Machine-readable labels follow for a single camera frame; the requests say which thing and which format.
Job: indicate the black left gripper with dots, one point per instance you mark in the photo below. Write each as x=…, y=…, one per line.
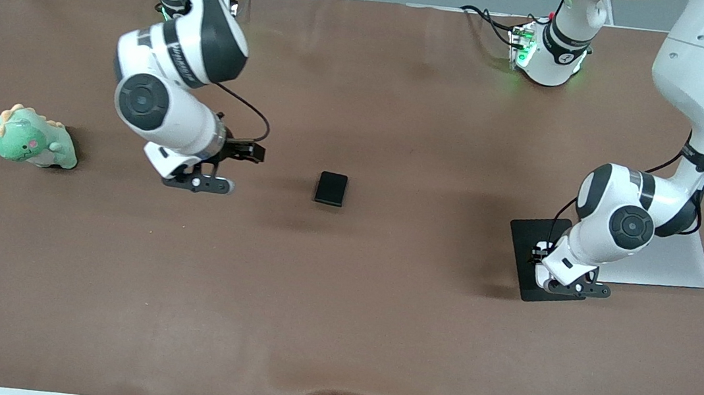
x=542, y=252

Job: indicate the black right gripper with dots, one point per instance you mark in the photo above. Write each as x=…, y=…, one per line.
x=236, y=149

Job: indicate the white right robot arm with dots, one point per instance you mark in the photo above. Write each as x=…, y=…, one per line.
x=157, y=102

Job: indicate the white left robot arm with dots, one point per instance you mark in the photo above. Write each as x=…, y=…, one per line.
x=698, y=65

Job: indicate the black mouse pad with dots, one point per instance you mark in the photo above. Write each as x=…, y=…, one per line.
x=522, y=270

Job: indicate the black phone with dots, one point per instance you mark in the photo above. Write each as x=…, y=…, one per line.
x=332, y=188

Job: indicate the silver laptop with apple logo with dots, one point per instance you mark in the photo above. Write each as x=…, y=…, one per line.
x=669, y=263

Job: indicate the brown table cover mat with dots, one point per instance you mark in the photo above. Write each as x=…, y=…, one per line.
x=311, y=319

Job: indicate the green plush dinosaur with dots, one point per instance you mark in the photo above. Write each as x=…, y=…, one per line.
x=27, y=140

